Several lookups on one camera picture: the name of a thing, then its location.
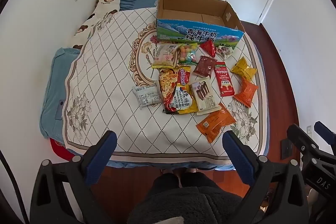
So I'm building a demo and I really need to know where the quilted floral bed mat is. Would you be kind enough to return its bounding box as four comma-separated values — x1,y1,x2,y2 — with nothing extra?
64,7,268,164

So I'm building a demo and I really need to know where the printed cardboard box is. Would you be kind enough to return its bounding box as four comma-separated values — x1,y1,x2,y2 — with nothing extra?
156,0,245,50

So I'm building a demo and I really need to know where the dark wall outlet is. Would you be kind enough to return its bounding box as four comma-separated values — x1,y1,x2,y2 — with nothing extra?
281,139,293,160

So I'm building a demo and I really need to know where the white grey snack packet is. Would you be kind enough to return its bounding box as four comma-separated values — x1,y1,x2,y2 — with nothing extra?
132,83,162,108

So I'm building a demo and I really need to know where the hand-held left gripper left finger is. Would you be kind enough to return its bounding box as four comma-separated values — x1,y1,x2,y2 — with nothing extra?
30,130,118,224

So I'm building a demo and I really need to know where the dark red snack packet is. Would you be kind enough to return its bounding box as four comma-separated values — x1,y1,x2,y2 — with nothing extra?
193,55,218,78

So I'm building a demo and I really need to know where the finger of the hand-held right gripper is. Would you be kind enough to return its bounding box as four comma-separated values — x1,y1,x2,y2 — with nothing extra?
314,121,336,155
287,124,326,161

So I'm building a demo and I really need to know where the clear bag of colourful candies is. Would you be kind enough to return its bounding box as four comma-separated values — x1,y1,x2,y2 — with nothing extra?
177,43,198,65

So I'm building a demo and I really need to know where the puffy orange snack packet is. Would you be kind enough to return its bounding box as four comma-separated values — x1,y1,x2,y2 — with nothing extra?
234,77,258,108

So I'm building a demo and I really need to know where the bear print pillow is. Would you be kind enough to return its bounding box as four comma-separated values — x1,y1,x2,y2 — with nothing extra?
70,0,121,50

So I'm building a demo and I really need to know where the red triangular snack packet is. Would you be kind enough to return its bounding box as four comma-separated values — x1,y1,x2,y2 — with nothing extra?
199,40,218,58

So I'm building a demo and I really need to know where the long red sauce packet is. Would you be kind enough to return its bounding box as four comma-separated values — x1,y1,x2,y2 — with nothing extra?
214,62,235,97

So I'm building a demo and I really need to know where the instant noodle packet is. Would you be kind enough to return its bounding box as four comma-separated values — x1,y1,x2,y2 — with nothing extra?
158,66,199,115

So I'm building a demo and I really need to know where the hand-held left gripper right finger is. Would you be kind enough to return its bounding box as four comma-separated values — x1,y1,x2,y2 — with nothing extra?
222,130,309,224

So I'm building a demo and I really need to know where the pink white yellow-edged snack packet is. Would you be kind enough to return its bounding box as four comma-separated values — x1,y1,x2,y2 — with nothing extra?
152,43,180,69

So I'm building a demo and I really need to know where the red cloth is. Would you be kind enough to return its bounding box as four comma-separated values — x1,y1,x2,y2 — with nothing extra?
50,139,82,161

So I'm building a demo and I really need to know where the yellow snack packet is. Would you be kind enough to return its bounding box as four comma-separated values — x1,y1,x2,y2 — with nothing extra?
230,56,257,81

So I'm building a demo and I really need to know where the small white candy packet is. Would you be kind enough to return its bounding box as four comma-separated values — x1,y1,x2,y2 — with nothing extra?
216,46,234,60

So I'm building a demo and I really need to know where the blue smartphone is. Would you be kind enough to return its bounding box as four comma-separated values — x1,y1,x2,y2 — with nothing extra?
56,99,66,119

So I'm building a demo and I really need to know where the person's dark fleece clothing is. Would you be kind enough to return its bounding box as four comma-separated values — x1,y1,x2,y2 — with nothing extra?
127,172,250,224

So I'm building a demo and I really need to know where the cream wafer stick packet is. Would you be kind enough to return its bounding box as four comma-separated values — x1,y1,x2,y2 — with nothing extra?
190,76,222,115

